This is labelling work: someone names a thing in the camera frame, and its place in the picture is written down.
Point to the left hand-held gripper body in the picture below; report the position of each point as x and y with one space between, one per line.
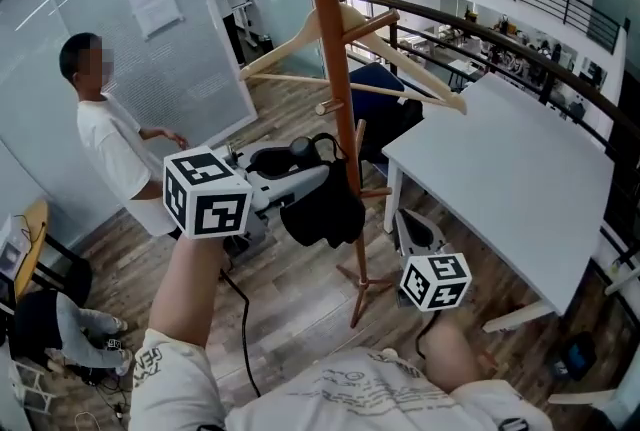
207 199

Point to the brown wooden coat rack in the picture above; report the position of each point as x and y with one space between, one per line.
332 44

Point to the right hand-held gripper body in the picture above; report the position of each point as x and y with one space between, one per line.
435 281

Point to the white rectangular table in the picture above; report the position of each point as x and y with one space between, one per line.
500 179

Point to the white rolling stand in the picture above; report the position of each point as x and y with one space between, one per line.
242 11

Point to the person's left forearm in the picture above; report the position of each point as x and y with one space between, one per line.
187 284

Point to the blue chair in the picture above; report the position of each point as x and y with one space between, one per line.
377 81

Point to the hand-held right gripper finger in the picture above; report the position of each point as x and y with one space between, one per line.
403 229
436 233

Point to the round wooden side table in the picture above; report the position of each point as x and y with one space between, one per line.
31 249

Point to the white paper notice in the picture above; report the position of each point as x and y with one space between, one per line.
152 1

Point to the light wooden clothes hanger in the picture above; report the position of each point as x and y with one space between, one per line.
280 56

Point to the dark curved balcony railing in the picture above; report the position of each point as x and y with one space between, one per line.
575 84

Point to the person's white printed shirt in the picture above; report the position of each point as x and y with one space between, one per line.
350 394

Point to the black chair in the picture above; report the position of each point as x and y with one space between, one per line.
395 129

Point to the black bag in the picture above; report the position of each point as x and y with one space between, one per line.
575 356

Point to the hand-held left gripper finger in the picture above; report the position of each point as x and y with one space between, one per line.
305 181
250 150

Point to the person's right forearm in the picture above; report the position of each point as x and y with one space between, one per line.
452 356

